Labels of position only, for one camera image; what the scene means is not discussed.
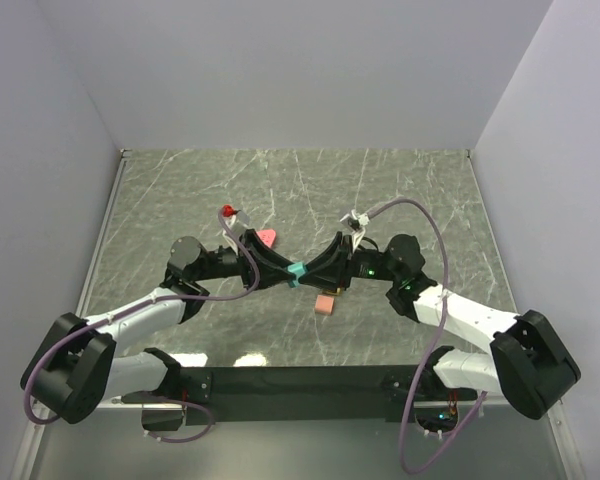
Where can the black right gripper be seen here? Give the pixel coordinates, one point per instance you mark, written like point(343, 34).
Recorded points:
point(331, 278)

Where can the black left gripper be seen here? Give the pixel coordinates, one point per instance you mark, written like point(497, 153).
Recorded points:
point(263, 251)

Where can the pink triangular power strip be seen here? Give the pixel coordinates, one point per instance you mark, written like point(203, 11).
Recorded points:
point(267, 237)

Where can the yellow USB charger plug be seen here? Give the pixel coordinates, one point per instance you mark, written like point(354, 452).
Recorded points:
point(332, 292)

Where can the teal USB charger plug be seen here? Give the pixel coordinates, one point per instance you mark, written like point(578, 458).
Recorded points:
point(297, 270)

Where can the pink USB charger plug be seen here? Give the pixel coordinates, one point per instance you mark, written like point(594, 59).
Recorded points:
point(324, 305)

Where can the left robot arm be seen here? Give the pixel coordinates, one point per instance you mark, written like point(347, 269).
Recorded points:
point(176, 300)

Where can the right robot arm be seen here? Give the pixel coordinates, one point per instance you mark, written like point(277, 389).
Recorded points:
point(518, 356)

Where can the black base bar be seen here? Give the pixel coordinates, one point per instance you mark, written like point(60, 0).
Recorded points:
point(235, 394)

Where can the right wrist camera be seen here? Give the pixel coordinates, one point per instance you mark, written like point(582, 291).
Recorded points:
point(357, 223)

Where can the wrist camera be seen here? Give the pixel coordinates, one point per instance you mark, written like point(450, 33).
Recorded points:
point(357, 223)
point(234, 223)

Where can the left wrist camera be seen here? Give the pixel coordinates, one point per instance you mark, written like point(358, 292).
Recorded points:
point(234, 223)

